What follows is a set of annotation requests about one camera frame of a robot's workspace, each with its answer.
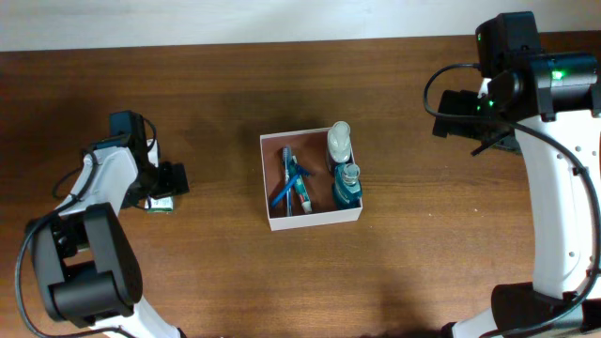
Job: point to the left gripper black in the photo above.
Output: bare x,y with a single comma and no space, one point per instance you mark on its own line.
174,183

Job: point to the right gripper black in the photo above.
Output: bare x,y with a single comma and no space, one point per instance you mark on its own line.
457,105

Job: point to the green white soap packet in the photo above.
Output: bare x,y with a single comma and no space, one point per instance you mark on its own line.
162,205

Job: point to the blue white toothbrush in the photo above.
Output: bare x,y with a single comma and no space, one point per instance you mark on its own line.
287,159

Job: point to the blue disposable razor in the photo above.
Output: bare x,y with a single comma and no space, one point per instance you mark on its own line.
288,185

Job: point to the green white toothpaste tube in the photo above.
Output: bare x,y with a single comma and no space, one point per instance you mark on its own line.
300,188

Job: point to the dark purple pump bottle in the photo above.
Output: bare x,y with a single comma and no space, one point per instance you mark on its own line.
338,145

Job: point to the blue Listerine mouthwash bottle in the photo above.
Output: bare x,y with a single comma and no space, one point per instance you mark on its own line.
347,189

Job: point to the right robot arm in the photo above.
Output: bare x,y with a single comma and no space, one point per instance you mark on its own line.
546,108

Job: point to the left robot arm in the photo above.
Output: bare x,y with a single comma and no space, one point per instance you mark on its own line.
86,269

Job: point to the white square cardboard box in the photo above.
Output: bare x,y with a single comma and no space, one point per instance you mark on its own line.
310,149

